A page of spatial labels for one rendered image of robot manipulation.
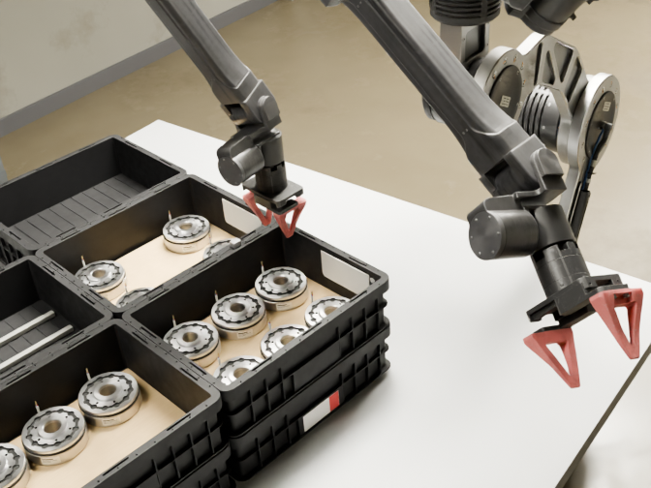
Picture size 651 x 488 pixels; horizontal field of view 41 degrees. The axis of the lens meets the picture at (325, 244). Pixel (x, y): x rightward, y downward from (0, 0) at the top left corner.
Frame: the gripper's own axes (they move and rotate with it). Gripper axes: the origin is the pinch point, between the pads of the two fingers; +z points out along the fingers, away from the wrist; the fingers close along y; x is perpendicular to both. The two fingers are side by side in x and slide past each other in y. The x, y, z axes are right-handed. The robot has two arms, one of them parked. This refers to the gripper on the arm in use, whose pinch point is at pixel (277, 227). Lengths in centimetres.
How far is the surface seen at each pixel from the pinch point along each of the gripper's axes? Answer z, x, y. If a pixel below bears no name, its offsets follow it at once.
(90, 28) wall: 67, 121, -290
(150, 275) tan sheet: 15.7, -14.5, -26.2
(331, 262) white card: 9.1, 6.6, 6.6
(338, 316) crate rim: 6.5, -5.9, 21.2
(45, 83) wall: 84, 88, -285
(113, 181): 16, 2, -66
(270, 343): 12.8, -14.0, 11.5
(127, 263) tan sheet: 15.6, -15.4, -33.5
